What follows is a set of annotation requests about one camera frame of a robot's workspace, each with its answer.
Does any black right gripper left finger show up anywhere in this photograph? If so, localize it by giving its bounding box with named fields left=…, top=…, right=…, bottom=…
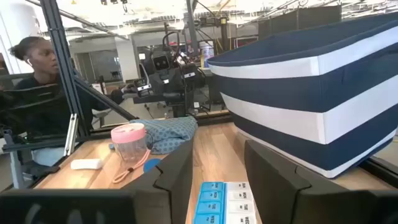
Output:
left=123, top=136, right=195, bottom=224

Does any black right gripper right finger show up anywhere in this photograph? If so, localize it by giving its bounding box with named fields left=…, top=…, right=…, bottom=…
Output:
left=244, top=139, right=371, bottom=224

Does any blue white weekly pill organizer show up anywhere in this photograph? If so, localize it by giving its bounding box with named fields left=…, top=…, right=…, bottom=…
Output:
left=192, top=181, right=259, bottom=224

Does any blue patterned cloth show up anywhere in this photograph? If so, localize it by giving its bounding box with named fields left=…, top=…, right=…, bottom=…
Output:
left=108, top=116, right=198, bottom=156

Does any small white roll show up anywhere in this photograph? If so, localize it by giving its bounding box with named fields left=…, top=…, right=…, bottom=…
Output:
left=70, top=158, right=104, bottom=170

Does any navy white striped fabric basket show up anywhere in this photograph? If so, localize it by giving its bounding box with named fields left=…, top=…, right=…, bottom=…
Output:
left=206, top=12, right=398, bottom=179

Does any small blue round object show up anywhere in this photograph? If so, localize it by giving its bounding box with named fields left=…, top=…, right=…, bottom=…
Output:
left=142, top=157, right=162, bottom=174

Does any white building column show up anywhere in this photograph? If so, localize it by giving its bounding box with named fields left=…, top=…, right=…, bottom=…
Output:
left=114, top=37, right=141, bottom=83

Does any blue white canister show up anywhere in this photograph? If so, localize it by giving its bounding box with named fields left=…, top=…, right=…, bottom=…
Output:
left=200, top=41, right=215, bottom=68

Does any person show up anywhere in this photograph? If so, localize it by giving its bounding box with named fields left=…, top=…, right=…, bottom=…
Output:
left=0, top=36, right=137, bottom=167

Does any black partition panel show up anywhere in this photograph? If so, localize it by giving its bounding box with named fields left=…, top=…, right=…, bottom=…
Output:
left=257, top=5, right=343, bottom=41

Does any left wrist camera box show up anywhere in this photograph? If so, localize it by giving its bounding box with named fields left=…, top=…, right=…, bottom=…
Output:
left=151, top=50, right=172, bottom=72

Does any silver metal bracket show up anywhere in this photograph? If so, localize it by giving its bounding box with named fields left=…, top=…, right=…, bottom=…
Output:
left=63, top=113, right=78, bottom=156

